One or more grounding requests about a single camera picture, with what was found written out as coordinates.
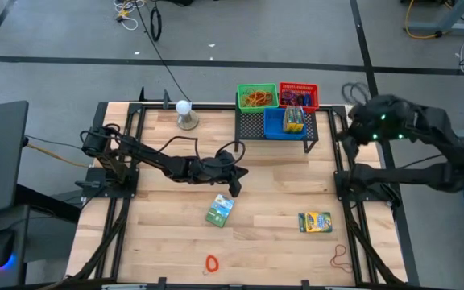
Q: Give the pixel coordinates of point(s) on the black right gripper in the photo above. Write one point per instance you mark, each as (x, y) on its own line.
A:
(381, 121)

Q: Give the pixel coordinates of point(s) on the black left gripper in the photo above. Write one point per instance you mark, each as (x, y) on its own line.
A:
(216, 169)

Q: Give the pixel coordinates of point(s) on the green blue crayon box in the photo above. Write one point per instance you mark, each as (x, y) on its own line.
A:
(220, 211)
(299, 120)

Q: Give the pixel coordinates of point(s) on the blue coil wristband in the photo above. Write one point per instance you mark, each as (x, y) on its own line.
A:
(307, 100)

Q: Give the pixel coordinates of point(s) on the blue plastic basket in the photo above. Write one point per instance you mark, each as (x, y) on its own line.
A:
(274, 127)

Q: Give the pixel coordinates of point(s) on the red plastic basket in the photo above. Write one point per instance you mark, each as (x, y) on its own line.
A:
(311, 89)

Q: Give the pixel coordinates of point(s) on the black coil wristband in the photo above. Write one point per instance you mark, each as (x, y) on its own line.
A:
(299, 99)

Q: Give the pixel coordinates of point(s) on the green plastic basket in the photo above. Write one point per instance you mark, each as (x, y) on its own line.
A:
(270, 108)

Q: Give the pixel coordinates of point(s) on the yellow rubber band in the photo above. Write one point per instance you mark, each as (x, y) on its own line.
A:
(248, 96)

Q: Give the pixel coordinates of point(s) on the red rubber band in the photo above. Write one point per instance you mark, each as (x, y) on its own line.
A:
(262, 98)
(338, 258)

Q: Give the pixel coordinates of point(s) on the red orange coil wristband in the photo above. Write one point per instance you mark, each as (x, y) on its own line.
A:
(207, 263)

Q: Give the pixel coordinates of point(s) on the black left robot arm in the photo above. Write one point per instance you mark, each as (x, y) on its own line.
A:
(151, 157)

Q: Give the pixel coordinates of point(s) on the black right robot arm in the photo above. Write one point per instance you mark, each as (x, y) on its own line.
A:
(417, 175)

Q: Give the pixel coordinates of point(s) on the grey desk leg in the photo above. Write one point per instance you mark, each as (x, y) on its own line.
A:
(461, 28)

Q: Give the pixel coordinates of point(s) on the black perforated metal shelf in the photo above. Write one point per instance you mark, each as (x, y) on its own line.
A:
(245, 129)

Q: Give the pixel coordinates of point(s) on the yellow blue crayon box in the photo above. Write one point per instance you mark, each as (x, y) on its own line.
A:
(316, 222)

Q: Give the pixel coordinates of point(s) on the white bulb brass lamp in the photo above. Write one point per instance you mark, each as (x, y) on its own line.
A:
(183, 108)

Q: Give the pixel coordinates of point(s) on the black computer mouse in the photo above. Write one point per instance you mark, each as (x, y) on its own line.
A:
(1, 245)

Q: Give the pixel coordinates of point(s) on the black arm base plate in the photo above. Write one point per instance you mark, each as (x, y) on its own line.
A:
(95, 179)
(342, 195)

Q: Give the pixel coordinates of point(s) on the black frame bracket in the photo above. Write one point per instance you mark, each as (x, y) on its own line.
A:
(142, 94)
(162, 283)
(166, 98)
(305, 284)

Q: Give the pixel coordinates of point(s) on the black desk frame bar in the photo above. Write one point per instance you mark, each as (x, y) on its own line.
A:
(46, 201)

